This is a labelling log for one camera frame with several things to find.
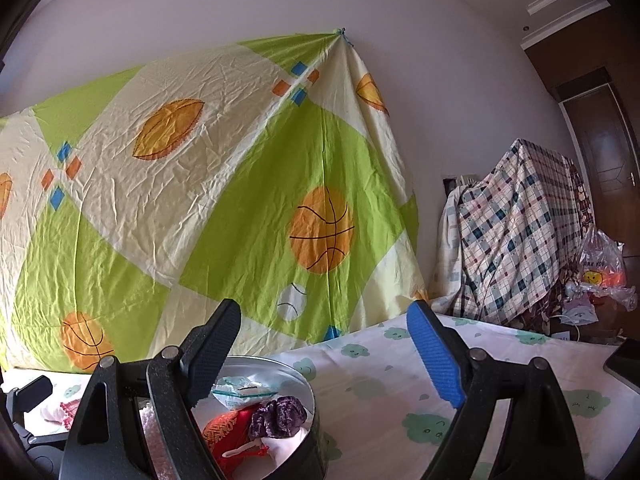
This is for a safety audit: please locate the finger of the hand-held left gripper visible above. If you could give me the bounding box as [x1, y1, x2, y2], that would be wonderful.
[5, 375, 54, 437]

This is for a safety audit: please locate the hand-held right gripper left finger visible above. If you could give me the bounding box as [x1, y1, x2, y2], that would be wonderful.
[59, 299, 243, 480]

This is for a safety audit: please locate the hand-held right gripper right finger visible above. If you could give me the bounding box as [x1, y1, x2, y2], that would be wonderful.
[406, 300, 587, 480]

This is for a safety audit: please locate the purple velvet scrunchie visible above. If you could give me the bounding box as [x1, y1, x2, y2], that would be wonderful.
[248, 395, 308, 438]

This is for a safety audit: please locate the round metal tin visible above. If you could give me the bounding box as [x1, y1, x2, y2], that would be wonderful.
[135, 355, 328, 480]

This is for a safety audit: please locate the pink and white towel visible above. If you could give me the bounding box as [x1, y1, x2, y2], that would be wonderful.
[42, 399, 83, 429]

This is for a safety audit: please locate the red embroidered pouch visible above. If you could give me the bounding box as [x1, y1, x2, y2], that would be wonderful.
[201, 406, 268, 478]

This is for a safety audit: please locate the pale patterned cloth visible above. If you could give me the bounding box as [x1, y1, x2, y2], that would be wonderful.
[429, 185, 468, 311]

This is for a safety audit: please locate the basketball print hanging sheet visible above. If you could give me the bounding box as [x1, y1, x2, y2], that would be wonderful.
[0, 30, 421, 376]

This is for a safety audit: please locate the plaid cloth cover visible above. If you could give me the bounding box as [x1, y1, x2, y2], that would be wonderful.
[440, 138, 588, 328]

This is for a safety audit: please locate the clear smiley plastic bag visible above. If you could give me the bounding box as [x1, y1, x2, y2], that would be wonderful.
[562, 225, 640, 313]

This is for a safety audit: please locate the dark wooden door with lever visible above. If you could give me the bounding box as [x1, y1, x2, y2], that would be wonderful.
[520, 35, 640, 346]

